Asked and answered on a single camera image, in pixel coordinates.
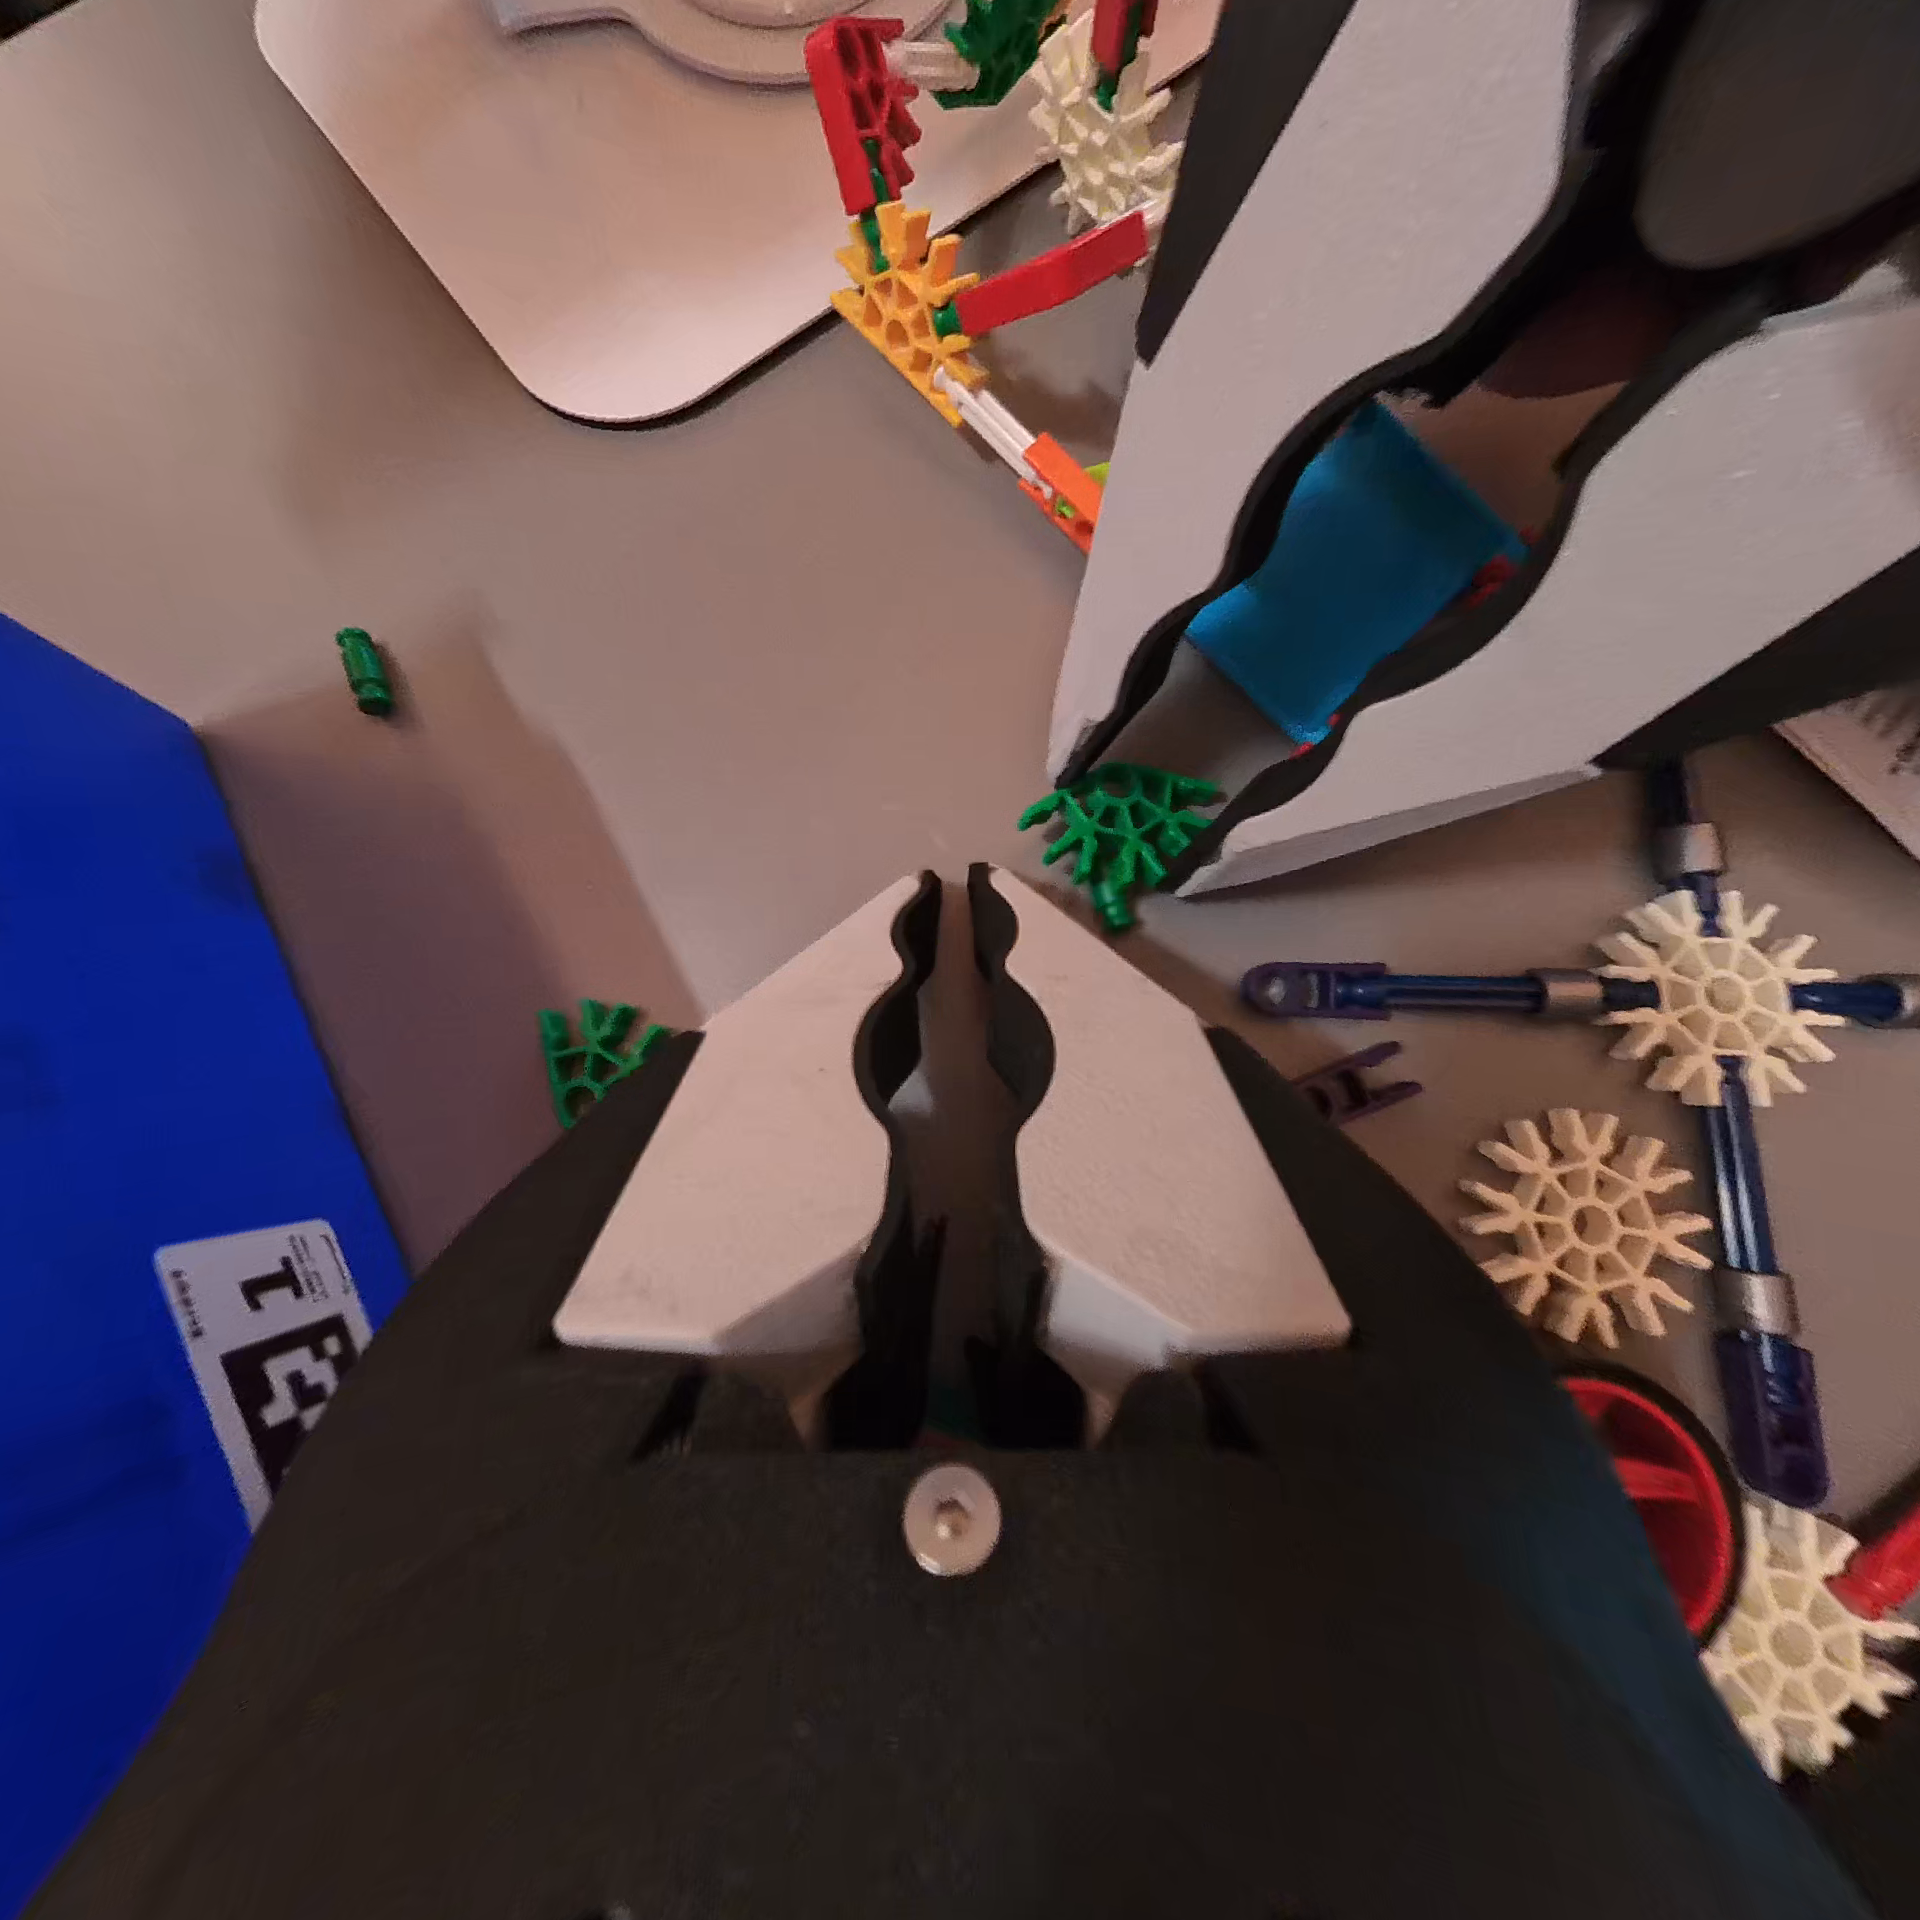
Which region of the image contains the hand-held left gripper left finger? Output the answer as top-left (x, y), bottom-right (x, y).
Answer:
top-left (548, 868), bottom-right (944, 1444)

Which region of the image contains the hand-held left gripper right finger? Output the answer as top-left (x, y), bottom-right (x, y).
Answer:
top-left (968, 863), bottom-right (1352, 1444)

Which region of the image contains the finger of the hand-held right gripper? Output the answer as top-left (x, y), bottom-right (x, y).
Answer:
top-left (1044, 0), bottom-right (1579, 785)
top-left (1174, 279), bottom-right (1920, 899)

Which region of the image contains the colourful construction toy model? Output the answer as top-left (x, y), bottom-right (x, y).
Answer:
top-left (804, 0), bottom-right (1534, 753)

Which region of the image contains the purple toy clip connector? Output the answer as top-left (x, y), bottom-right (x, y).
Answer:
top-left (1294, 1039), bottom-right (1425, 1127)

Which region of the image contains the illustrated toy leaflet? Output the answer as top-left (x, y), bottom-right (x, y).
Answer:
top-left (1776, 688), bottom-right (1920, 857)

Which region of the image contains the cream snowflake toy connector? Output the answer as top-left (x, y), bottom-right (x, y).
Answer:
top-left (1701, 1498), bottom-right (1920, 1781)
top-left (1457, 1107), bottom-right (1717, 1346)

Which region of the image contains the blue rod cross assembly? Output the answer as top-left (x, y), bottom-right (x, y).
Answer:
top-left (1241, 765), bottom-right (1920, 1508)

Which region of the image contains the red wheel with black tyre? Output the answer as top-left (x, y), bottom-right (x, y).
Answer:
top-left (1560, 1356), bottom-right (1748, 1646)

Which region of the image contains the blue plastic box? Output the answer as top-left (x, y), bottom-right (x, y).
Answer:
top-left (0, 612), bottom-right (413, 1879)

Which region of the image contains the white book stand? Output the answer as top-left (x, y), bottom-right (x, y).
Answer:
top-left (253, 0), bottom-right (1215, 431)

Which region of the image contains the red toy rod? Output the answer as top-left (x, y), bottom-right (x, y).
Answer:
top-left (1835, 1508), bottom-right (1920, 1621)

